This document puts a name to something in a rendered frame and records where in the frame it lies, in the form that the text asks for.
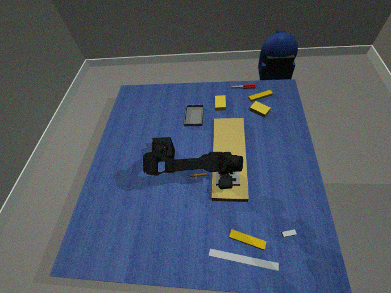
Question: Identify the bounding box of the red-handled awl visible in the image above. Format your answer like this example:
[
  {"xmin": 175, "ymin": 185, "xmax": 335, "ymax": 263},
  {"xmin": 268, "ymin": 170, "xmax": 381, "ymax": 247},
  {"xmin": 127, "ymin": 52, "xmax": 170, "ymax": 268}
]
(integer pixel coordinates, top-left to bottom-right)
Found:
[{"xmin": 231, "ymin": 84, "xmax": 256, "ymax": 89}]

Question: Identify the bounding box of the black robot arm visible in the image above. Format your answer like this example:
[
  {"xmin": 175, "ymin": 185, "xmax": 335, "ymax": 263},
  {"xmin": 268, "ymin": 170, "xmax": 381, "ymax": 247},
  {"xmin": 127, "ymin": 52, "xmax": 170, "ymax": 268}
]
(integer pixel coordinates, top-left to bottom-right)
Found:
[{"xmin": 143, "ymin": 141, "xmax": 243, "ymax": 176}]

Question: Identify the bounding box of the small white flat rectangular block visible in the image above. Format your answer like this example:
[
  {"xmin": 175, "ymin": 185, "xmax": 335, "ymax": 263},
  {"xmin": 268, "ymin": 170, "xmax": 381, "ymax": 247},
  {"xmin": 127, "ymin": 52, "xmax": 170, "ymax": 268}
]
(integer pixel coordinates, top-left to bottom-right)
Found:
[{"xmin": 281, "ymin": 229, "xmax": 296, "ymax": 237}]

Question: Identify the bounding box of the long grey flat bar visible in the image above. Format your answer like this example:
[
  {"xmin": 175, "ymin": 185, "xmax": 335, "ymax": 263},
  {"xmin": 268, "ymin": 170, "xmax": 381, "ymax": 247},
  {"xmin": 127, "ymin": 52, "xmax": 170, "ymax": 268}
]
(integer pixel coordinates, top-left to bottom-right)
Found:
[{"xmin": 209, "ymin": 249, "xmax": 279, "ymax": 271}]

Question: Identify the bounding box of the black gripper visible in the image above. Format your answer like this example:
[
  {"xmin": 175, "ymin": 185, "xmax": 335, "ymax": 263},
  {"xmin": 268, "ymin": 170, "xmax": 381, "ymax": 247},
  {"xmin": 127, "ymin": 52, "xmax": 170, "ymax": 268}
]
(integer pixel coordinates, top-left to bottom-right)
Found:
[{"xmin": 218, "ymin": 152, "xmax": 232, "ymax": 190}]

